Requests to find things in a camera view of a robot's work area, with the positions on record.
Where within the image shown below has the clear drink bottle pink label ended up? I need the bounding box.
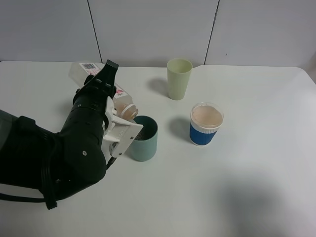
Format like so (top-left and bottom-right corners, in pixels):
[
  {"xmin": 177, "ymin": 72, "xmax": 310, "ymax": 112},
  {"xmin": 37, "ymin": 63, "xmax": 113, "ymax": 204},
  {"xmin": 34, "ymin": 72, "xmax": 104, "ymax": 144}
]
[{"xmin": 69, "ymin": 60, "xmax": 138, "ymax": 120}]

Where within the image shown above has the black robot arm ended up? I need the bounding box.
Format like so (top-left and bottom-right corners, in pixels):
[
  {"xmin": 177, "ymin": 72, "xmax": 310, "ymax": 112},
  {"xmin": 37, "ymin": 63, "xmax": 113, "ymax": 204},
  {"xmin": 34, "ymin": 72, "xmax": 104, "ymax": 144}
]
[{"xmin": 0, "ymin": 60, "xmax": 119, "ymax": 208}]

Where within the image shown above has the blue sleeved paper cup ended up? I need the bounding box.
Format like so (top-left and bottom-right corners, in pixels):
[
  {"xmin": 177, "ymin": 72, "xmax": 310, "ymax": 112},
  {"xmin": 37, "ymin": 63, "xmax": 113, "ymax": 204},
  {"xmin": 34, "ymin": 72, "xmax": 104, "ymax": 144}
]
[{"xmin": 189, "ymin": 102, "xmax": 224, "ymax": 146}]

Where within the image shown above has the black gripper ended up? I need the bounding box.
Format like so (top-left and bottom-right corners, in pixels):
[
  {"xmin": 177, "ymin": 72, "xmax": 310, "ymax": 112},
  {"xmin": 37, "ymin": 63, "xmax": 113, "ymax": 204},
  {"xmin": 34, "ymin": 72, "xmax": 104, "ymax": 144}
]
[{"xmin": 59, "ymin": 60, "xmax": 119, "ymax": 151}]

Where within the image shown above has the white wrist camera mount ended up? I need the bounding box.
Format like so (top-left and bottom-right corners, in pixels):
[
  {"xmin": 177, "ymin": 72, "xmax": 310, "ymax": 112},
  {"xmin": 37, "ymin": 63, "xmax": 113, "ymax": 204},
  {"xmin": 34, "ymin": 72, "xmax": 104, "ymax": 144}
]
[{"xmin": 103, "ymin": 97, "xmax": 143, "ymax": 158}]

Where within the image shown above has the teal green plastic cup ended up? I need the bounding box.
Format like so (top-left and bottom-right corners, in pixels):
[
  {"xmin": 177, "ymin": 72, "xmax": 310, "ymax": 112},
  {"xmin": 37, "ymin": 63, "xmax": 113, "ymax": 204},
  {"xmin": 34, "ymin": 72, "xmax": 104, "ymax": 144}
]
[{"xmin": 129, "ymin": 116, "xmax": 158, "ymax": 161}]

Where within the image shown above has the light green plastic cup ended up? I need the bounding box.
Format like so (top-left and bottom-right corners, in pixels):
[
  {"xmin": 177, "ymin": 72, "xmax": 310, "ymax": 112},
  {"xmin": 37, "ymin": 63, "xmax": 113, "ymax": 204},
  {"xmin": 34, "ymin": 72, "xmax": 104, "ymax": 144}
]
[{"xmin": 167, "ymin": 58, "xmax": 193, "ymax": 100}]

